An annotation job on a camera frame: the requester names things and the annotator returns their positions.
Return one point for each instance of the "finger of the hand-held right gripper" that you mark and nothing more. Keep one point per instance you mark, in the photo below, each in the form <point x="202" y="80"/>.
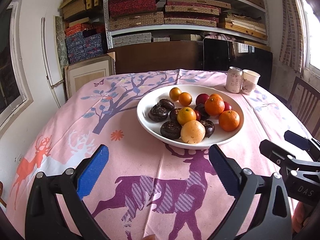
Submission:
<point x="297" y="138"/>
<point x="275" y="153"/>

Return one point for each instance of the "pink folded cloth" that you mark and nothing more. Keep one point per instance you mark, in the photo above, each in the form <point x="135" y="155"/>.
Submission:
<point x="220" y="37"/>

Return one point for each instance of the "small orange kumquat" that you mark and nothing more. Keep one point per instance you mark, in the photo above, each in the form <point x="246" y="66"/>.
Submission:
<point x="175" y="94"/>
<point x="186" y="116"/>
<point x="185" y="99"/>

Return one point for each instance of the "stack of blue patterned boxes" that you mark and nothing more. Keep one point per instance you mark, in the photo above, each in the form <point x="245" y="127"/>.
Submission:
<point x="77" y="47"/>

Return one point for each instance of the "white paper cup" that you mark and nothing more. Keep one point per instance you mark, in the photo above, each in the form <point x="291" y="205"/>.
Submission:
<point x="250" y="82"/>

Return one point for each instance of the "white round plate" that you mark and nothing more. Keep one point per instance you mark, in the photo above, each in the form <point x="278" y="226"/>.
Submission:
<point x="152" y="97"/>

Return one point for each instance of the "stack of dark red boxes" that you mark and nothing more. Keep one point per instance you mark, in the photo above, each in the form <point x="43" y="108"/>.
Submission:
<point x="132" y="3"/>

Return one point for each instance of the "pile of tan yellow boxes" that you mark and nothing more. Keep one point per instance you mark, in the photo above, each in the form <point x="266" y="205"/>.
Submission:
<point x="75" y="7"/>

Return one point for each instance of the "orange tangerine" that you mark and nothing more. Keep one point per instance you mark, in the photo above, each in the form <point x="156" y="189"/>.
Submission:
<point x="214" y="105"/>
<point x="229" y="120"/>
<point x="216" y="96"/>

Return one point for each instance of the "stack of yellow wooden boxes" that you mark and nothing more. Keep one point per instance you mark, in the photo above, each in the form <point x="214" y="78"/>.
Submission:
<point x="245" y="25"/>

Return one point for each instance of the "pink tree and deer tablecloth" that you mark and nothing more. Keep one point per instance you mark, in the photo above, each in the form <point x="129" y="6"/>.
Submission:
<point x="62" y="120"/>

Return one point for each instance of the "white framed window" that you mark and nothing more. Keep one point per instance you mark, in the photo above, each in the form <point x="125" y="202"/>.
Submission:
<point x="10" y="75"/>

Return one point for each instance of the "brick patterned curtain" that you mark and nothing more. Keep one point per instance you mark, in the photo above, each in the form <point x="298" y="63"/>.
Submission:
<point x="292" y="30"/>

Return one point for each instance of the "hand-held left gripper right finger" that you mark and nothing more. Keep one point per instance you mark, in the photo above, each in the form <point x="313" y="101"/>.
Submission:
<point x="223" y="170"/>

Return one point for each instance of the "person's left hand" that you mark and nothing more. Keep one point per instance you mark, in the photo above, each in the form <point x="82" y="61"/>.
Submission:
<point x="150" y="237"/>

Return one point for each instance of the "red plum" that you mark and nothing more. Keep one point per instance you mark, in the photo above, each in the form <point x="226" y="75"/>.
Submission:
<point x="198" y="115"/>
<point x="201" y="98"/>
<point x="228" y="106"/>

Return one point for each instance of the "dark wooden chair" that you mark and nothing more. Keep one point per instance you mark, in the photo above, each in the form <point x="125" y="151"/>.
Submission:
<point x="293" y="90"/>

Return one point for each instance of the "white metal shelf rack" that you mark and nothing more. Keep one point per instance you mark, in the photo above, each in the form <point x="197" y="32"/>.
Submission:
<point x="130" y="31"/>

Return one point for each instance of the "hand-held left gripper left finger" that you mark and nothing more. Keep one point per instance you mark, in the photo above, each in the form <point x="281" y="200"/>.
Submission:
<point x="93" y="170"/>

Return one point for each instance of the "bright window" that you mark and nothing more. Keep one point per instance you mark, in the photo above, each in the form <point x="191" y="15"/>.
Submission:
<point x="315" y="35"/>

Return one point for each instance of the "row of pale patterned boxes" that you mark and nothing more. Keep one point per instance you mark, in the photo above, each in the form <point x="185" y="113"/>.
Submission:
<point x="130" y="40"/>

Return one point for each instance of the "black glossy panel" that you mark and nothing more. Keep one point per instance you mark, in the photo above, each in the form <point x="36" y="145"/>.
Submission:
<point x="217" y="55"/>

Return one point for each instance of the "green marbled board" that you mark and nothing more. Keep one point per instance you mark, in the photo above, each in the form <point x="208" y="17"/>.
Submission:
<point x="61" y="42"/>

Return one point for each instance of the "brown wooden board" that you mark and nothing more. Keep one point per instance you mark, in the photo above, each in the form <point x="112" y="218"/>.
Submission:
<point x="155" y="57"/>

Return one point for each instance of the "white drink can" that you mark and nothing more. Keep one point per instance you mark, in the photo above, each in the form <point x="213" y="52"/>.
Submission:
<point x="233" y="80"/>

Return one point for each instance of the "stack of orange red boxes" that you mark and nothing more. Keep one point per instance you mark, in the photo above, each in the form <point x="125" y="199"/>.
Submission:
<point x="75" y="28"/>

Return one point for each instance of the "person's right hand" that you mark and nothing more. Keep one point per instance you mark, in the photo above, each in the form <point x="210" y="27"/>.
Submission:
<point x="302" y="217"/>

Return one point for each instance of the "large pale yellow fruit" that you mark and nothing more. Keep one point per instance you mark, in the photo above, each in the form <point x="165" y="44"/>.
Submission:
<point x="192" y="131"/>

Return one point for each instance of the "stack of woven tan boxes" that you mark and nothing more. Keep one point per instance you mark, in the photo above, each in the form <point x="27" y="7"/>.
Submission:
<point x="190" y="12"/>

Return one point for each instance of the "light wooden picture frame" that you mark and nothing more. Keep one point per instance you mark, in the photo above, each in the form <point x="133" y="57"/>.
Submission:
<point x="87" y="75"/>

